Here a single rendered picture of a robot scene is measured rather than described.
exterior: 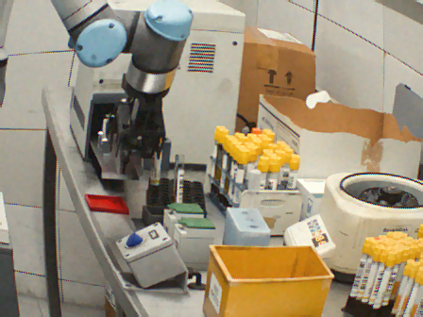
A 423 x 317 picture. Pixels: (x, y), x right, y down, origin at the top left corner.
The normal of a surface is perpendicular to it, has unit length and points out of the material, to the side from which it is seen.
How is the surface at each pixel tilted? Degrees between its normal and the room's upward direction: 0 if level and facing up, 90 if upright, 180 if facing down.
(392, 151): 93
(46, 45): 90
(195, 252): 90
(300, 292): 90
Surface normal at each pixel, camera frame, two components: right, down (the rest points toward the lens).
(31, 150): 0.24, 0.26
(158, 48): -0.02, 0.70
